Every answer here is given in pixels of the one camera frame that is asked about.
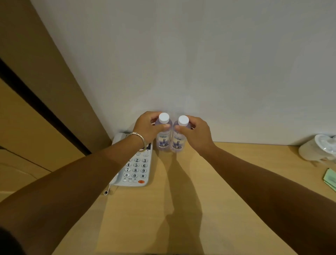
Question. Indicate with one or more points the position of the person's left hand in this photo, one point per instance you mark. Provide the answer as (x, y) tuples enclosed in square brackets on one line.
[(145, 126)]

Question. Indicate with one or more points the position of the person's right hand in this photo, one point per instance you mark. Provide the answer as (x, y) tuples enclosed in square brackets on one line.
[(199, 134)]

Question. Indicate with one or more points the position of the person's left thumb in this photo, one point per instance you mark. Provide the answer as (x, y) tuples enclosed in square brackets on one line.
[(160, 127)]

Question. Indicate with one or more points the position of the person's right thumb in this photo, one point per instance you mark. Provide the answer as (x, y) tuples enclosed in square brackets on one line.
[(182, 128)]

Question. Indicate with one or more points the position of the clear water bottle white cap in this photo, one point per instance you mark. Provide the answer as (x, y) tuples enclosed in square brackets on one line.
[(179, 135), (164, 134)]

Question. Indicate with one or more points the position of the person's right forearm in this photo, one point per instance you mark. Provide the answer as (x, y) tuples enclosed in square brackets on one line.
[(273, 194)]

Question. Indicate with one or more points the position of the person's left forearm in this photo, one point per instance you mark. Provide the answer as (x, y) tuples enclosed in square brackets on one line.
[(65, 191)]

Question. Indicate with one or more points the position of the white desk telephone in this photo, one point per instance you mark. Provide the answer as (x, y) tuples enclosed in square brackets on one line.
[(135, 165)]

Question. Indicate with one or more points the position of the wooden wardrobe panel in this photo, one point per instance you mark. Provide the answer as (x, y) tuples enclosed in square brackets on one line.
[(52, 78)]

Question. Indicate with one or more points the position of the white electric kettle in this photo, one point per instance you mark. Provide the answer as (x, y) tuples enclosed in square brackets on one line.
[(319, 148)]

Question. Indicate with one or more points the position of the green paper packet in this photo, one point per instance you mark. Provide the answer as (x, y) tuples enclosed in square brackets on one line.
[(331, 178)]

